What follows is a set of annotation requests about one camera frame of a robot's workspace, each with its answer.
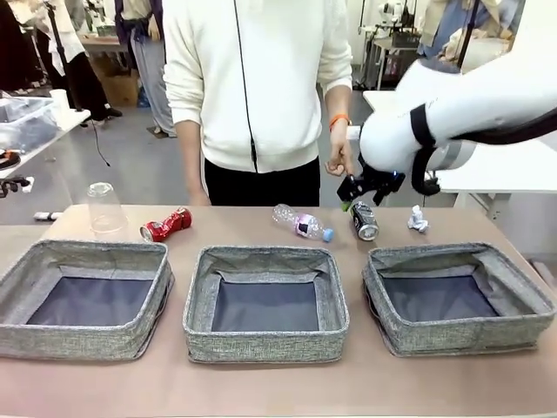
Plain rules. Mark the bystander in dark clothes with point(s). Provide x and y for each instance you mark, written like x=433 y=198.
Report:
x=17 y=43

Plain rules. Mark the wooden top background table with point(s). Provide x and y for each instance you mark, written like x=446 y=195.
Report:
x=104 y=41

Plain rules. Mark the person's left forearm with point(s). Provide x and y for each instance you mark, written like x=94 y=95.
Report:
x=337 y=102

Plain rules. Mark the crushed red soda can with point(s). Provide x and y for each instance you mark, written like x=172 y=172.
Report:
x=167 y=224

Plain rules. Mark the person's left hand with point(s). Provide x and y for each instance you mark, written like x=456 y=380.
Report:
x=341 y=150

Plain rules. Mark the clear plastic water bottle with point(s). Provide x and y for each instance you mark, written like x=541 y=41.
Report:
x=300 y=222

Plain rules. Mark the blue plastic bag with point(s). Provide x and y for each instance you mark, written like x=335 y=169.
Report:
x=143 y=98

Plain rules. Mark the bystander in blue shirt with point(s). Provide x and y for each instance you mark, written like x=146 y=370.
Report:
x=435 y=22

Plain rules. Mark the black stand pole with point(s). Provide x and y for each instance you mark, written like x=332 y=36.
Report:
x=469 y=35

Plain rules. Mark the black tripod pole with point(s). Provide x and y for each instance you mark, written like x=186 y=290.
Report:
x=64 y=56

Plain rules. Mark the white paper ball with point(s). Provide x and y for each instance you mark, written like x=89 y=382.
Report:
x=418 y=220

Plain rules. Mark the white workbench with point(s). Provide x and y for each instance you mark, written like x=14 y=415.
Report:
x=65 y=122

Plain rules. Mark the white marker pen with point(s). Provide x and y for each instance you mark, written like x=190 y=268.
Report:
x=48 y=216

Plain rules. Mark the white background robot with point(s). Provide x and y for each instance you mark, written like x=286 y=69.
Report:
x=389 y=11

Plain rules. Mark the white paper cup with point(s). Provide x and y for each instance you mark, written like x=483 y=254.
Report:
x=59 y=102

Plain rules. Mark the orange wristband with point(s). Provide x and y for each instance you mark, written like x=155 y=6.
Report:
x=339 y=122

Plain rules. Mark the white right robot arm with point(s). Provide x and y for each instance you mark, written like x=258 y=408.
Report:
x=474 y=96

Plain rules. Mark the bystander in white coat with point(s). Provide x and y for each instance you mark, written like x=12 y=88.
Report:
x=87 y=82

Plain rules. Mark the black Pepsi can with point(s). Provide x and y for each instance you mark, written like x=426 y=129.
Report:
x=364 y=220

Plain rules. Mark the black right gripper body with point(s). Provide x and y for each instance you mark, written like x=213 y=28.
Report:
x=380 y=180

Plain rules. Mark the brown cardboard box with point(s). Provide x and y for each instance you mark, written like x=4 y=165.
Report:
x=122 y=89

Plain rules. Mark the person's right forearm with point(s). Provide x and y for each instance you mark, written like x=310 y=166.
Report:
x=187 y=157

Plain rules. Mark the metal frame background table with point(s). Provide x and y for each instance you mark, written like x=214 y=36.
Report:
x=393 y=42

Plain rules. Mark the grey fabric basket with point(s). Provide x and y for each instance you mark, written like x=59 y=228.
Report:
x=265 y=344
x=82 y=339
x=461 y=333

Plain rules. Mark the person's right hand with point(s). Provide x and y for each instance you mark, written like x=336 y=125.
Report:
x=200 y=200

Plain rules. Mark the black and orange tool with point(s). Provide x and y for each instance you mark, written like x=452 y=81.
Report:
x=8 y=159

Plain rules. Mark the black trousers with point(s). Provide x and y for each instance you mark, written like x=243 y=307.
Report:
x=283 y=187

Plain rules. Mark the white knit sweater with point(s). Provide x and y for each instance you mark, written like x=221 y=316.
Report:
x=287 y=87

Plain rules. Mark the clear plastic storage bin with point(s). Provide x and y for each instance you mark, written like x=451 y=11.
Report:
x=26 y=117

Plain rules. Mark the beige cloth pile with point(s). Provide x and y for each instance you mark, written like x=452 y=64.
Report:
x=483 y=48

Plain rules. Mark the clear plastic cup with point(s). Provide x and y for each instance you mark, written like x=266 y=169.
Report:
x=106 y=213

